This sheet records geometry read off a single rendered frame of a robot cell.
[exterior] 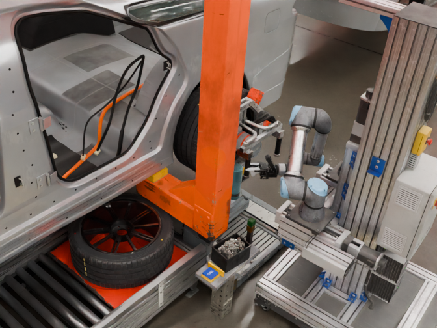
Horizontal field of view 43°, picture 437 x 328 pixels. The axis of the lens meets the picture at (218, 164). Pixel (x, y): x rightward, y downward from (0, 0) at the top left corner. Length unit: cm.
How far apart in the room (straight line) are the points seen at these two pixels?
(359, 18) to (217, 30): 331
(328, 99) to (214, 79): 343
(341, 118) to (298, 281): 253
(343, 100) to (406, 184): 326
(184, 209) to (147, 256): 37
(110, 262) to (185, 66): 124
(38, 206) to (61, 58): 157
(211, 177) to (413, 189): 108
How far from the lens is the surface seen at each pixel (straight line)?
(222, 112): 287
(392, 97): 287
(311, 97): 612
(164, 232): 352
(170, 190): 352
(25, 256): 375
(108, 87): 393
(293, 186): 312
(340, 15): 586
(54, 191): 308
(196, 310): 376
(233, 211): 421
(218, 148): 300
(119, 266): 337
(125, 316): 333
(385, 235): 323
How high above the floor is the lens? 295
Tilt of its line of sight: 37 degrees down
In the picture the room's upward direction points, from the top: 5 degrees clockwise
